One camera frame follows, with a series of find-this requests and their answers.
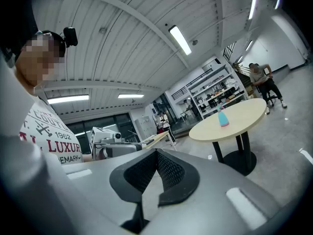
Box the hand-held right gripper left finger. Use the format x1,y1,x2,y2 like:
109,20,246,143
64,148,157,230

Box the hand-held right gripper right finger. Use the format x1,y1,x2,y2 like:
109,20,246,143
156,148,281,235

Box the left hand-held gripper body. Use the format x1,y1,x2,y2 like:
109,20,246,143
90,127,144,160

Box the person's left forearm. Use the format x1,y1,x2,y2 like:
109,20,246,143
82,152,105,162

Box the grey metal lockers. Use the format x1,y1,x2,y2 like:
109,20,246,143
134,116,154,139

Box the light wood rectangular desk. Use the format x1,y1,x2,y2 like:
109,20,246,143
141,130,178,152

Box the person's white printed t-shirt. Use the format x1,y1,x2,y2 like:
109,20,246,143
19,95,84,165

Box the white storage shelf unit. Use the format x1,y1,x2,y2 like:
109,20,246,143
187,62,248,120

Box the black mezzanine railing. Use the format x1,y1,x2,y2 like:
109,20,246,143
171,69,214,100

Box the white cloth bundle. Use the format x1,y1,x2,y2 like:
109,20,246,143
224,78,242,91

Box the black swivel office chair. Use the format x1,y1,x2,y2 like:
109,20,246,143
256,84,278,107

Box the black railed staircase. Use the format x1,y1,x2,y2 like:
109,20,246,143
223,42,253,88

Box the person's head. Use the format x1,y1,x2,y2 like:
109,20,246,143
14,30,66,89

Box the round beige pedestal table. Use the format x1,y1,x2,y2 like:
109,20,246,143
188,97,267,176

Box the black head-mounted camera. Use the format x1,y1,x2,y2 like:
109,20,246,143
62,26,79,48

